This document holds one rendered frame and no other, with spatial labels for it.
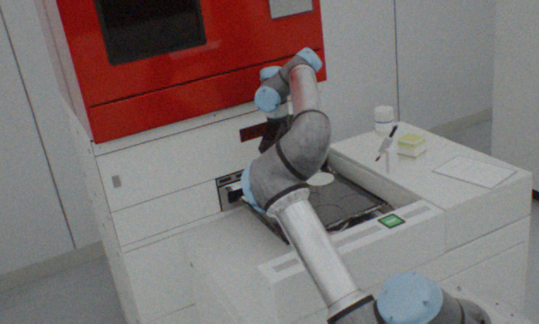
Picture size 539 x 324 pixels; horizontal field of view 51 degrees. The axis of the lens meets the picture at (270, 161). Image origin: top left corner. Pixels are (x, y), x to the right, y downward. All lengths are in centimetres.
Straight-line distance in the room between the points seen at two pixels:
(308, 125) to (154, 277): 95
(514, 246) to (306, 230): 88
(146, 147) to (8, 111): 154
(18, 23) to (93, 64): 154
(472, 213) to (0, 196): 250
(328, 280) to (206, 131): 81
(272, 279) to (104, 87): 73
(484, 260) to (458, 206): 26
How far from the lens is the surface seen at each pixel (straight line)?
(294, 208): 130
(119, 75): 172
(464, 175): 186
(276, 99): 164
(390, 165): 186
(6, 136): 332
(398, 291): 120
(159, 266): 203
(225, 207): 200
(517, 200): 189
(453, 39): 450
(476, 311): 133
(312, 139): 129
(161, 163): 188
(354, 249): 152
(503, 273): 199
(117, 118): 174
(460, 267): 183
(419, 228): 164
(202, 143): 190
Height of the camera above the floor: 180
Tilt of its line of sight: 24 degrees down
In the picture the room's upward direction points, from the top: 8 degrees counter-clockwise
